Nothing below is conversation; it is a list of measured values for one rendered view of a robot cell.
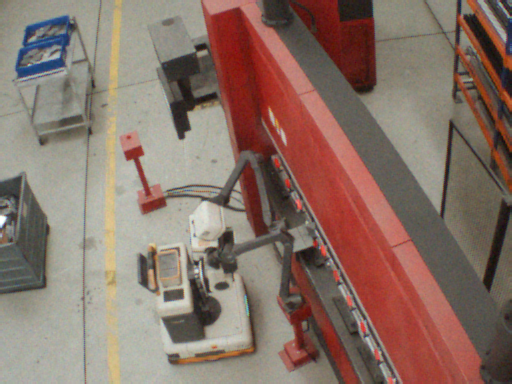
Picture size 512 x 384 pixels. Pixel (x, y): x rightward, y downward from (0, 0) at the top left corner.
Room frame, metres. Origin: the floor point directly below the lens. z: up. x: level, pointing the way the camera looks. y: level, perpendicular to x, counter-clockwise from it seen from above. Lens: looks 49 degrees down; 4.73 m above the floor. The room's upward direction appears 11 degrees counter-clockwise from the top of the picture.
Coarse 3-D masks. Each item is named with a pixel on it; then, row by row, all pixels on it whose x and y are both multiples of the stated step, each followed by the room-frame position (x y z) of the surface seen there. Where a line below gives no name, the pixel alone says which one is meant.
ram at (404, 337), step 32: (256, 64) 3.55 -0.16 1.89; (288, 96) 3.00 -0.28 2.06; (288, 128) 3.04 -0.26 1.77; (288, 160) 3.13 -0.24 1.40; (320, 160) 2.53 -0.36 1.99; (320, 192) 2.57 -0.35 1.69; (320, 224) 2.62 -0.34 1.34; (352, 224) 2.14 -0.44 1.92; (352, 256) 2.15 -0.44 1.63; (384, 256) 1.81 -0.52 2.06; (384, 288) 1.76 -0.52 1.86; (384, 320) 1.74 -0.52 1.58; (416, 320) 1.44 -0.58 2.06; (416, 352) 1.39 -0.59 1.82
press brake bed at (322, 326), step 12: (276, 216) 3.24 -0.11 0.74; (300, 264) 2.77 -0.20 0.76; (300, 276) 2.81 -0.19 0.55; (312, 288) 2.56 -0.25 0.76; (312, 300) 2.58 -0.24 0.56; (312, 312) 2.63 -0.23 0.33; (324, 312) 2.35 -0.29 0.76; (312, 324) 2.69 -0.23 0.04; (324, 324) 2.37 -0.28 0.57; (324, 336) 2.39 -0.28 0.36; (336, 336) 2.15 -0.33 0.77; (324, 348) 2.46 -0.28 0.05; (336, 348) 2.15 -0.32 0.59; (336, 360) 2.17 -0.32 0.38; (348, 360) 1.95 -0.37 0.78; (336, 372) 2.23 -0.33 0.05; (348, 372) 1.95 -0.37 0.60
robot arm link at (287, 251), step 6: (288, 246) 2.50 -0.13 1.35; (288, 252) 2.48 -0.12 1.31; (288, 258) 2.49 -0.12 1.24; (282, 264) 2.49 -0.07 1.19; (288, 264) 2.48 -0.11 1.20; (282, 270) 2.48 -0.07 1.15; (288, 270) 2.47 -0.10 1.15; (282, 276) 2.46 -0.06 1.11; (288, 276) 2.45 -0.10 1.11; (282, 282) 2.45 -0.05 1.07; (288, 282) 2.44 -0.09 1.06; (282, 288) 2.43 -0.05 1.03; (288, 288) 2.43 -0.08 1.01
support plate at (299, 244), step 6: (294, 228) 2.89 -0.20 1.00; (300, 228) 2.88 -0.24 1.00; (294, 234) 2.84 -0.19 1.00; (300, 234) 2.84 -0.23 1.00; (306, 234) 2.82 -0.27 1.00; (294, 240) 2.80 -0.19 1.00; (300, 240) 2.79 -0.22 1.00; (306, 240) 2.78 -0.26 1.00; (312, 240) 2.77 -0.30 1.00; (282, 246) 2.77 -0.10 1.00; (294, 246) 2.75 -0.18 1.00; (300, 246) 2.74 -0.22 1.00; (306, 246) 2.73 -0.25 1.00; (282, 252) 2.72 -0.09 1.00; (294, 252) 2.70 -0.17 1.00
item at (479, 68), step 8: (472, 48) 4.72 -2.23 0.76; (472, 56) 4.61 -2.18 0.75; (472, 64) 4.52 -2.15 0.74; (480, 64) 4.49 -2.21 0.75; (480, 72) 4.34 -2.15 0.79; (480, 80) 4.31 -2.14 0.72; (488, 80) 4.26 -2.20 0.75; (488, 88) 4.12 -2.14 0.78; (496, 88) 4.16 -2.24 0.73; (488, 96) 4.10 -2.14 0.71; (496, 96) 4.02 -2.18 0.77; (496, 104) 3.93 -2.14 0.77; (504, 104) 3.93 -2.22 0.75; (504, 112) 3.80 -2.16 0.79; (504, 120) 3.73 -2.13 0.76
